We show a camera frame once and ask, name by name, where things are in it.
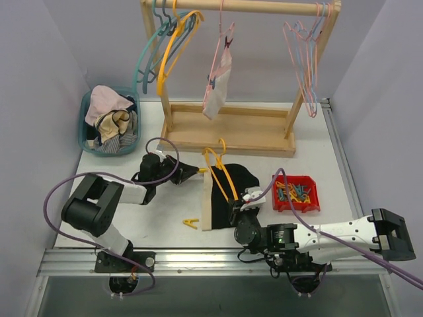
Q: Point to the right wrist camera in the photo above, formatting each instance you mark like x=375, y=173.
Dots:
x=253, y=198

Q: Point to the pile of clothes in basket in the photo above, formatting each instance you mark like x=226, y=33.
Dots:
x=105, y=112

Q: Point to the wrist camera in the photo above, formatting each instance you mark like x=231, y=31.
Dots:
x=159, y=151
x=253, y=198

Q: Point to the white pink hanging underwear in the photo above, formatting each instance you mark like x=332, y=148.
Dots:
x=216, y=93

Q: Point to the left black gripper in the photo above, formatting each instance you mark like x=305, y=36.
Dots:
x=176, y=171

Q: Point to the pink wire hanger with garment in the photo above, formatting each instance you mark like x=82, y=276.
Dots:
x=224, y=41

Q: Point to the aluminium mounting rail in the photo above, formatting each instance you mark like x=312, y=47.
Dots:
x=185, y=262

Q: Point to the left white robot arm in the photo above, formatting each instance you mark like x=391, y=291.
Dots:
x=92, y=206

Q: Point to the teal plastic laundry basket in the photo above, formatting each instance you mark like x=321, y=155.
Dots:
x=84, y=145

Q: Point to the blue grey plastic hanger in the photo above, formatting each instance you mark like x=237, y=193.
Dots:
x=166, y=43

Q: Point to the teal plastic hanger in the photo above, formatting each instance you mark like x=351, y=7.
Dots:
x=145, y=72

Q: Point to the red plastic clip bin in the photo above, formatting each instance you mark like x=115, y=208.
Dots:
x=314, y=205

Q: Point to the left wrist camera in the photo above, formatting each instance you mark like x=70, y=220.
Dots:
x=159, y=151

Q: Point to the wooden clothes rack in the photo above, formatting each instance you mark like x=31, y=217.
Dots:
x=254, y=131

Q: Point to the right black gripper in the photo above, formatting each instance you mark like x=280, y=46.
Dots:
x=238, y=205

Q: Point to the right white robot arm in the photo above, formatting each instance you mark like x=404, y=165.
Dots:
x=295, y=247

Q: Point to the colourful clothes pegs in bin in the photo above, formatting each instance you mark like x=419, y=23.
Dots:
x=296, y=192

